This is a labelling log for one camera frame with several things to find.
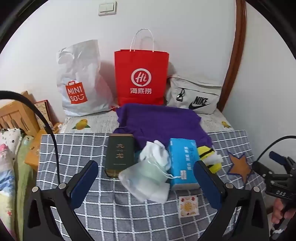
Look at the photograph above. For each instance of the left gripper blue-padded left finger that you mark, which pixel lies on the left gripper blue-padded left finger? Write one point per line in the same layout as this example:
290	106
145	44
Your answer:
40	224

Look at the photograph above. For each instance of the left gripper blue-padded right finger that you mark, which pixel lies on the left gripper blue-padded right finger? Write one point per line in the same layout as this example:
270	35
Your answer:
241	214

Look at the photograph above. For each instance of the yellow black striped sock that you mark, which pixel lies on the yellow black striped sock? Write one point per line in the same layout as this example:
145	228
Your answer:
211	158

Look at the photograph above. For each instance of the pale green pouch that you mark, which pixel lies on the pale green pouch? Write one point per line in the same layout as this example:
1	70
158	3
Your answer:
146	180

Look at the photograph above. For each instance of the white cloth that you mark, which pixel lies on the white cloth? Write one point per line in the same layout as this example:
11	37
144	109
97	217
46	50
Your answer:
156	151

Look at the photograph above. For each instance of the person's right hand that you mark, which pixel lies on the person's right hand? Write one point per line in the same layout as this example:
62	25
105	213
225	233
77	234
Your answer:
277	214

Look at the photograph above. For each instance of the floral bedding pile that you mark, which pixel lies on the floral bedding pile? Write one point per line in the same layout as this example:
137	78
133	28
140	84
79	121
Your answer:
17	178

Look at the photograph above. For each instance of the blue tissue pack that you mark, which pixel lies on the blue tissue pack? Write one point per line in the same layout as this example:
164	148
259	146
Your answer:
183	155

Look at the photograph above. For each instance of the beige Nike bag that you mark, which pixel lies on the beige Nike bag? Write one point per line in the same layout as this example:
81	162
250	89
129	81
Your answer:
198	95

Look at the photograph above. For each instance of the purple towel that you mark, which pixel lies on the purple towel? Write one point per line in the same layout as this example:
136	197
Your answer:
148	123

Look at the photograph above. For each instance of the dark green tin box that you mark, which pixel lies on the dark green tin box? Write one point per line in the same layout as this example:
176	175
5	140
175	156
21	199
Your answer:
120	154

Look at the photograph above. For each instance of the brown decorated box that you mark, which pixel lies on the brown decorated box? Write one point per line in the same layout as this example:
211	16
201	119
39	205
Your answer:
46	110

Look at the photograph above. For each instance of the white parrot print sheet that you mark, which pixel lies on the white parrot print sheet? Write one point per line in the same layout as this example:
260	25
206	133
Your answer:
107	122

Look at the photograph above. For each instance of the white Miniso plastic bag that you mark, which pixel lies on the white Miniso plastic bag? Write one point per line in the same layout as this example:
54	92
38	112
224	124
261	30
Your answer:
84	91

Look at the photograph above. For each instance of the red Haidilao paper bag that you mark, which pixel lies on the red Haidilao paper bag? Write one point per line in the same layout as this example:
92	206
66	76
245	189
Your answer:
140	75

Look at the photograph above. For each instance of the brown wooden door frame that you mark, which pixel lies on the brown wooden door frame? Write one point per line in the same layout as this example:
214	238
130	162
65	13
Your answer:
236	54

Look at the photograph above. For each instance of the white wall switch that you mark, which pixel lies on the white wall switch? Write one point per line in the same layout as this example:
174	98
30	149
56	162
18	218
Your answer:
108	8

